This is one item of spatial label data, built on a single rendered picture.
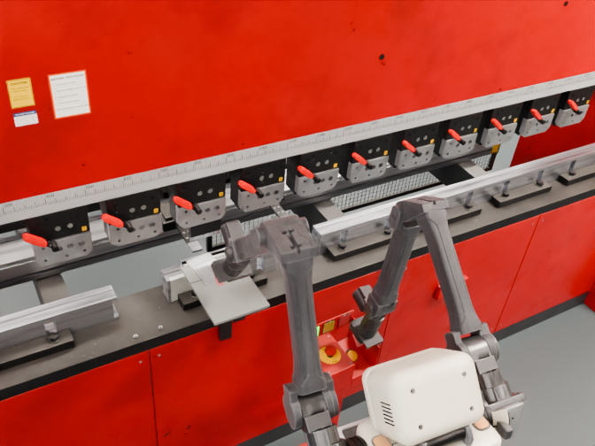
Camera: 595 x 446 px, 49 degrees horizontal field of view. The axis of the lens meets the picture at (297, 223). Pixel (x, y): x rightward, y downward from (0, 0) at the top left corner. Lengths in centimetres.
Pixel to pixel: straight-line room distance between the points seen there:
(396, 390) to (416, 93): 112
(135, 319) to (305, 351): 88
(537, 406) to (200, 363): 167
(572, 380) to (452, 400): 209
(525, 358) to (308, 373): 218
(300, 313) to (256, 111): 72
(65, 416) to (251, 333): 63
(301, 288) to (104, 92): 70
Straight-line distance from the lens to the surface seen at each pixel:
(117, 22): 159
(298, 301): 130
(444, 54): 217
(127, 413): 228
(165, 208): 227
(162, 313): 212
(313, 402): 142
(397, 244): 176
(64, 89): 162
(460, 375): 140
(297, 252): 126
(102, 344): 206
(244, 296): 199
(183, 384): 228
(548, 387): 338
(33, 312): 206
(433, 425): 138
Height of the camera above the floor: 240
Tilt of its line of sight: 38 degrees down
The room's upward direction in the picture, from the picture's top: 6 degrees clockwise
